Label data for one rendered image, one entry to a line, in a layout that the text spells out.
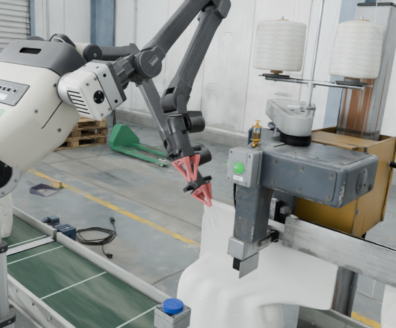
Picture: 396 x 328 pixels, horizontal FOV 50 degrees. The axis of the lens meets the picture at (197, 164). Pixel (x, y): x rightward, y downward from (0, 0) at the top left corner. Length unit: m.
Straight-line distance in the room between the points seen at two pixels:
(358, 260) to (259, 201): 0.31
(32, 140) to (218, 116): 6.63
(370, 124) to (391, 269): 0.51
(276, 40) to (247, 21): 6.05
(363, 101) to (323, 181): 0.53
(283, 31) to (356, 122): 0.40
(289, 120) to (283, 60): 0.27
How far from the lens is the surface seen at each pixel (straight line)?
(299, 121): 1.19
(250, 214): 1.17
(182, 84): 1.31
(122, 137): 6.77
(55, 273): 2.44
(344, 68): 1.30
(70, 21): 9.67
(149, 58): 1.24
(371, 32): 1.31
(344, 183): 1.04
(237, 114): 7.51
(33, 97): 1.24
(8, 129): 1.25
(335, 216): 1.38
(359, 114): 1.52
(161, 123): 1.55
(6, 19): 8.93
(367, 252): 1.23
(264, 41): 1.41
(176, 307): 1.28
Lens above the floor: 1.56
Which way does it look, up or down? 15 degrees down
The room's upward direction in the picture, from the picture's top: 4 degrees clockwise
